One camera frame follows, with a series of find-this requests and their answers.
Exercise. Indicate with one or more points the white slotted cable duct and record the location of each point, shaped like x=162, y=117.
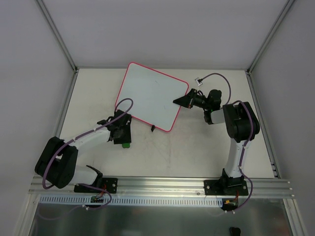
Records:
x=131, y=201

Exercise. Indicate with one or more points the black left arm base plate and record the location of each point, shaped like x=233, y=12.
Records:
x=217, y=187

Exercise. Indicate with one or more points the left aluminium frame post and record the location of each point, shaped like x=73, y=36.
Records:
x=53, y=28

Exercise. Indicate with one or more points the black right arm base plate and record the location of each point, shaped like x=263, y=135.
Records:
x=109, y=184

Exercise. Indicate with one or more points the right aluminium frame post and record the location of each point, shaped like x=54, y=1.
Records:
x=271, y=33

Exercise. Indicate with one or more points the aluminium mounting rail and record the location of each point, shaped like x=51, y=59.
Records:
x=182, y=187

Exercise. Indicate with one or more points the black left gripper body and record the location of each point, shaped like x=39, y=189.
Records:
x=197, y=100

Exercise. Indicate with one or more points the green bone-shaped eraser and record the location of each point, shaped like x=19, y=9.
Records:
x=126, y=145

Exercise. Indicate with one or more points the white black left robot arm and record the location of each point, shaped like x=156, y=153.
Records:
x=241, y=124

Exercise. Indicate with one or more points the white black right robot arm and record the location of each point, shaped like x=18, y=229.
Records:
x=58, y=161

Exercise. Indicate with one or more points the pink-framed whiteboard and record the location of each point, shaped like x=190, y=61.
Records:
x=153, y=93

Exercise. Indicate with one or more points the black object bottom edge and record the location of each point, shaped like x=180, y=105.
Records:
x=234, y=231

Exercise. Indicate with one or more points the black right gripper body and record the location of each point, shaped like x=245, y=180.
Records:
x=120, y=128

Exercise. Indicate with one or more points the aluminium frame post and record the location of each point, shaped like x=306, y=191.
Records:
x=53, y=28
x=271, y=33

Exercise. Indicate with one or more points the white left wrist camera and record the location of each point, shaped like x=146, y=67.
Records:
x=199, y=82

